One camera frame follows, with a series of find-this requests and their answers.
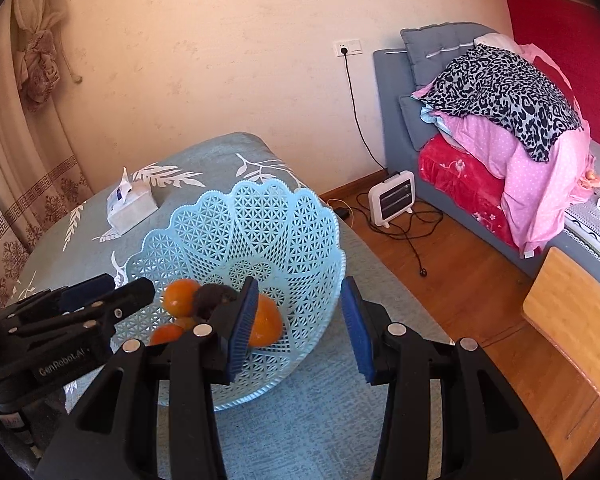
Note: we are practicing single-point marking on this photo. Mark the beige patterned curtain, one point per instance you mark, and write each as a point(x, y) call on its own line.
point(41, 180)

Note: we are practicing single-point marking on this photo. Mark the white wall socket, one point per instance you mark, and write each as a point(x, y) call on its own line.
point(347, 47)

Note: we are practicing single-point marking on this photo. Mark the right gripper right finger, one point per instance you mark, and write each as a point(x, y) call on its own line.
point(486, 431)

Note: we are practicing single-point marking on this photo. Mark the grey sofa cushion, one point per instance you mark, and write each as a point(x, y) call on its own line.
point(431, 48)

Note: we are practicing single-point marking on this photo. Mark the pink quilt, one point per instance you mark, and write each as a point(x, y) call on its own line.
point(536, 195)

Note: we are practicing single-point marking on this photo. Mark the tissue box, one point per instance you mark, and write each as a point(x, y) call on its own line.
point(128, 204)

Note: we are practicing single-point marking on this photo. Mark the wooden stool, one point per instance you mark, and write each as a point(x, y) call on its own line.
point(563, 305)

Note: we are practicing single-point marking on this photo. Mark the dark passion fruit in basket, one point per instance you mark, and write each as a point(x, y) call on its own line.
point(210, 296)

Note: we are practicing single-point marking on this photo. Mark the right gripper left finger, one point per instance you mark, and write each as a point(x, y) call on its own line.
point(111, 433)

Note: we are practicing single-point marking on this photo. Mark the light blue lattice fruit basket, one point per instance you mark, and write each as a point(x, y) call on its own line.
point(287, 240)

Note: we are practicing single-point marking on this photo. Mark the small orange on table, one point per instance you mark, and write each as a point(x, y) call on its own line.
point(166, 333)

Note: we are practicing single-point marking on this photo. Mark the leopard print blanket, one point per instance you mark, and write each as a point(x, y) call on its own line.
point(507, 90)

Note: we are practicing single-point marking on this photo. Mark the grey blue sofa bed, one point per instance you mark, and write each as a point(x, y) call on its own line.
point(405, 134)

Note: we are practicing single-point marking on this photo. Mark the orange in basket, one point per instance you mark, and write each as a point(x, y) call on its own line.
point(178, 297)

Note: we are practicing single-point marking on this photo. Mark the red floral blanket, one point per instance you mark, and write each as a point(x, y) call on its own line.
point(467, 183)

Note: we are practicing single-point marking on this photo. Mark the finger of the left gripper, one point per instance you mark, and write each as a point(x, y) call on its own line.
point(99, 316)
point(52, 302)

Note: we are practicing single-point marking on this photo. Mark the large orange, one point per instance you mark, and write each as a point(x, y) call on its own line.
point(268, 325)

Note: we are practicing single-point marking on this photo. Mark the white space heater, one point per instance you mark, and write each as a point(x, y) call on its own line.
point(391, 197)

